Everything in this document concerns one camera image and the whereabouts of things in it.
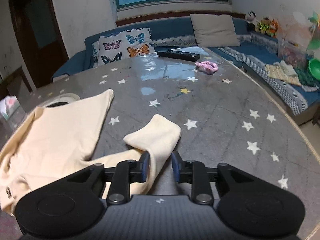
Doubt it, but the cream beige garment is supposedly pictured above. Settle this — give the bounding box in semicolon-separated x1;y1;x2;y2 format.
1;89;181;215

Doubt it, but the pile of clothes on sofa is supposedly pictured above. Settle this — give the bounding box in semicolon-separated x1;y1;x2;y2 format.
265;60;319;93

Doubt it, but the grey star patterned tablecloth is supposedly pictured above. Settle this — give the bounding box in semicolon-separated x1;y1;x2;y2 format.
21;49;319;239

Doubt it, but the black round induction cooktop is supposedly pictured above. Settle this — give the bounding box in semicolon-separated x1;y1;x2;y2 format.
46;101;69;108

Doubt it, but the pink small cloth item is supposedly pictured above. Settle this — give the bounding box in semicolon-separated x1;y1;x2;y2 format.
195;61;218;75

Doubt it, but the black remote control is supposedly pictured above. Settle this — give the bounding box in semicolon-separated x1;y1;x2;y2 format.
157;50;201;62

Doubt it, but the butterfly print pillow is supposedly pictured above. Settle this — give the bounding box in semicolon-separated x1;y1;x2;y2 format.
92;28;155;67

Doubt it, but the blue sofa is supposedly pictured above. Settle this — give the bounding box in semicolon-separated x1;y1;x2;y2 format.
53;15;319;115

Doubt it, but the pink white tissue pack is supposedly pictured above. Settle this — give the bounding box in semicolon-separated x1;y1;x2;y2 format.
0;96;20;120

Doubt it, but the grey plain cushion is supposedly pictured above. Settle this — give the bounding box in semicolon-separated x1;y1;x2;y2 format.
190;14;240;48

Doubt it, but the dark wooden side table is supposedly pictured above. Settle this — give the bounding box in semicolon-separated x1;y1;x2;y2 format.
1;66;33;100

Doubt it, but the clear plastic toy box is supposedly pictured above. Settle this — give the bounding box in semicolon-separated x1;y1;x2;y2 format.
277;38;314;69

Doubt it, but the dark wooden door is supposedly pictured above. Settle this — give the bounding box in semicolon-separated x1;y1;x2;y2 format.
9;0;69;88

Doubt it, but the yellow bear plush toy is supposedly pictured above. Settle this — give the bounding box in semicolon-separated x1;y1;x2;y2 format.
257;17;271;36

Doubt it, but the green plastic bowl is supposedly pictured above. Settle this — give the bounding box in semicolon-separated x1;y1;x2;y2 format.
308;58;320;81

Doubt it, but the panda plush toy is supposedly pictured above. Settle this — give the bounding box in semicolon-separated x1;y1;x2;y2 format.
245;11;260;33

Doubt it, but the orange fox plush toy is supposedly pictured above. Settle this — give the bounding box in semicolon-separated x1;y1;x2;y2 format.
266;19;278;38

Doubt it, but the colourful pinwheel toy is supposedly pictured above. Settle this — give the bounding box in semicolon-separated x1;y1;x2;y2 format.
307;11;320;50

